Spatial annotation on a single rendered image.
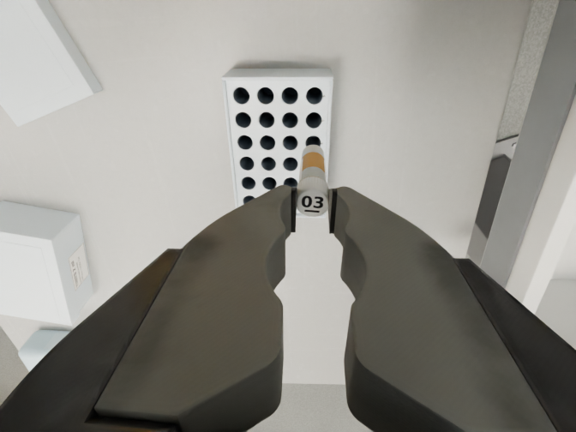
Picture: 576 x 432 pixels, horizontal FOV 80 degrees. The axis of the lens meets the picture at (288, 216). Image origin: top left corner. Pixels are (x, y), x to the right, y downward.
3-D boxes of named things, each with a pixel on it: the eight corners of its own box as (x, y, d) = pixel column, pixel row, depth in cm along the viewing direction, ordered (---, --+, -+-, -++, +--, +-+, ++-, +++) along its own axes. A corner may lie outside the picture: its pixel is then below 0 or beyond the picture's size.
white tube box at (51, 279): (95, 294, 45) (71, 327, 41) (27, 283, 45) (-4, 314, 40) (81, 213, 38) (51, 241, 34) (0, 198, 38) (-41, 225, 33)
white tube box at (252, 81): (324, 198, 35) (325, 218, 32) (243, 196, 36) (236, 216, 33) (331, 68, 29) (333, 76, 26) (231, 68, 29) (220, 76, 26)
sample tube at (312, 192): (325, 167, 16) (328, 220, 12) (298, 165, 16) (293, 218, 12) (327, 142, 16) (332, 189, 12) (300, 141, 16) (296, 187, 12)
